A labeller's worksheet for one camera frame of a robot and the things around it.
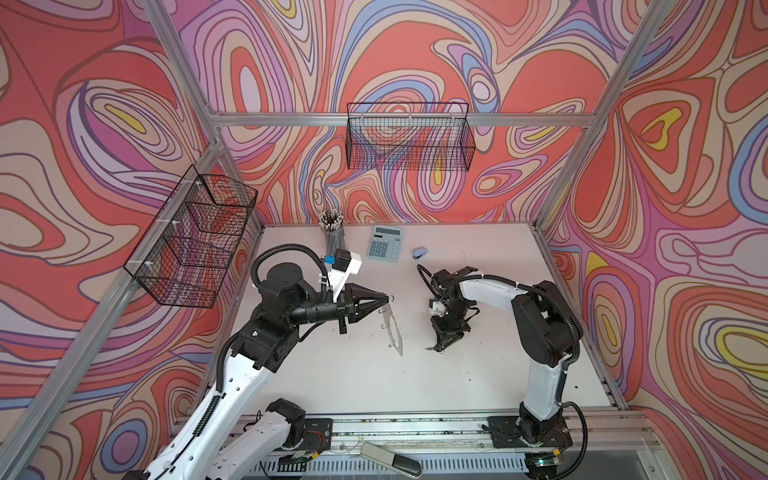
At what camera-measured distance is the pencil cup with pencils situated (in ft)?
3.22

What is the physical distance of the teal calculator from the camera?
43.5 inches

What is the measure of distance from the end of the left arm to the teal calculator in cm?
52

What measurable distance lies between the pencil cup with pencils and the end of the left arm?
452mm

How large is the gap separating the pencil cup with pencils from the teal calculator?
0.42 ft

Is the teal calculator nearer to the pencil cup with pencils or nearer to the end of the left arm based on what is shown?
the pencil cup with pencils

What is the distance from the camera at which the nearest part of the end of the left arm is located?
52cm
